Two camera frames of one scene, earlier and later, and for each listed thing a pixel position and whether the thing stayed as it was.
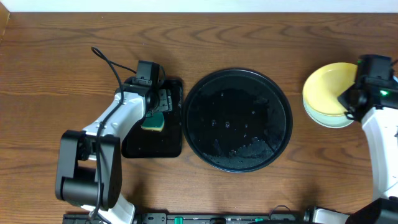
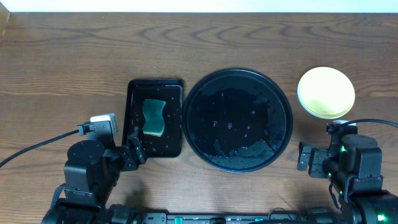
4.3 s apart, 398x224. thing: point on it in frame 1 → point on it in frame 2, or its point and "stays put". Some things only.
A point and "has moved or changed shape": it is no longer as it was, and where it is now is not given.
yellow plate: (325, 83) has moved or changed shape
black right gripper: (343, 96) → (318, 157)
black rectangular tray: (147, 143) stays put
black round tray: (237, 120) stays put
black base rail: (224, 218) stays put
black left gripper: (165, 99) → (137, 150)
